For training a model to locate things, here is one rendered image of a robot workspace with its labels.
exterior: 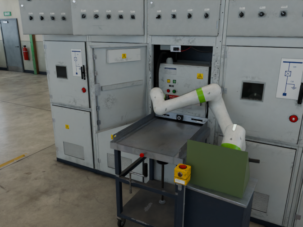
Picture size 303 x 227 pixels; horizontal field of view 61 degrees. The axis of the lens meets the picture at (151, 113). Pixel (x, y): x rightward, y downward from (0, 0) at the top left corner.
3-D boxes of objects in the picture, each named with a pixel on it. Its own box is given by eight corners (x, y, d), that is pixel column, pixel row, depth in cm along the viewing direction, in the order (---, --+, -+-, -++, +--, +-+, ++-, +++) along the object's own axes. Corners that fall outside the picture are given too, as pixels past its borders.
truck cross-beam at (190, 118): (207, 124, 240) (207, 118, 238) (155, 115, 264) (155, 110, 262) (208, 123, 244) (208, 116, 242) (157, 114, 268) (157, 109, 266)
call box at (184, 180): (185, 186, 156) (186, 171, 153) (173, 183, 160) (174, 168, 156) (190, 179, 163) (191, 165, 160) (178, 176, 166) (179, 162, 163)
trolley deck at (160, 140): (182, 166, 181) (183, 158, 179) (110, 148, 208) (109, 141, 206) (209, 134, 238) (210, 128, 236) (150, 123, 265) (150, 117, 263)
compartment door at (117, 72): (91, 131, 229) (85, 45, 207) (144, 116, 270) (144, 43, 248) (95, 133, 224) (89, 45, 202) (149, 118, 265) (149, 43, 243)
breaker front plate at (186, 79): (204, 119, 240) (208, 67, 226) (157, 112, 262) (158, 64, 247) (204, 119, 241) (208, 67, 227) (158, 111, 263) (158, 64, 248)
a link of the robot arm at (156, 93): (158, 83, 206) (146, 88, 210) (162, 97, 202) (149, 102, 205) (164, 88, 219) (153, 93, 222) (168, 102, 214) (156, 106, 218)
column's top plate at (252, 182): (258, 181, 174) (258, 179, 173) (246, 208, 147) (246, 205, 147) (195, 164, 196) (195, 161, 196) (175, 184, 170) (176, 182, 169)
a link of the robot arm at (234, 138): (241, 160, 172) (247, 134, 180) (239, 149, 160) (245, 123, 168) (221, 155, 178) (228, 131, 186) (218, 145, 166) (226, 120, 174)
